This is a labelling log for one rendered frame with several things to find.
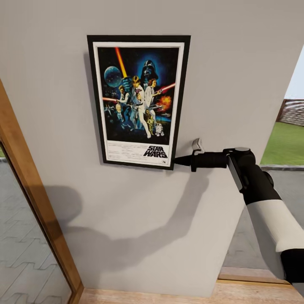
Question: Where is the poster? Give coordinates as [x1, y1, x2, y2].
[87, 35, 191, 171]

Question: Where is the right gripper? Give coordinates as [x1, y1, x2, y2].
[172, 151, 214, 172]

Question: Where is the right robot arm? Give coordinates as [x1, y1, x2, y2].
[172, 138, 304, 298]

